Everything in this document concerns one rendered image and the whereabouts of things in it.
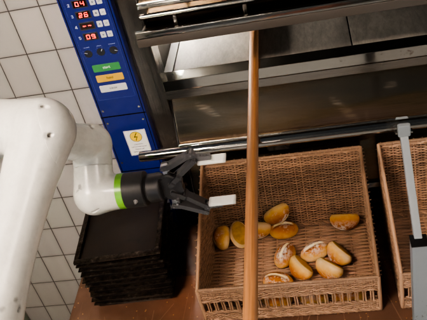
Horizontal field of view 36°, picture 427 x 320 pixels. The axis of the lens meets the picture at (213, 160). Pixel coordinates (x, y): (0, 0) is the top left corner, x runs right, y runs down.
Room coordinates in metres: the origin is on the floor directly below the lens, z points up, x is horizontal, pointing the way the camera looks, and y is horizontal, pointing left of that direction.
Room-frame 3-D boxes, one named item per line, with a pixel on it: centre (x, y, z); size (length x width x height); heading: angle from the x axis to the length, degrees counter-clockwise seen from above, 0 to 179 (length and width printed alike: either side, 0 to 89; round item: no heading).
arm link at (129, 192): (1.33, 0.20, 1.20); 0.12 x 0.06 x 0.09; 167
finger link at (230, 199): (1.28, 0.00, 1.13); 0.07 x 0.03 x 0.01; 77
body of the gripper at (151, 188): (1.31, 0.13, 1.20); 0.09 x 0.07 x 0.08; 77
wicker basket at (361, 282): (1.54, -0.17, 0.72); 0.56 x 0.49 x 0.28; 77
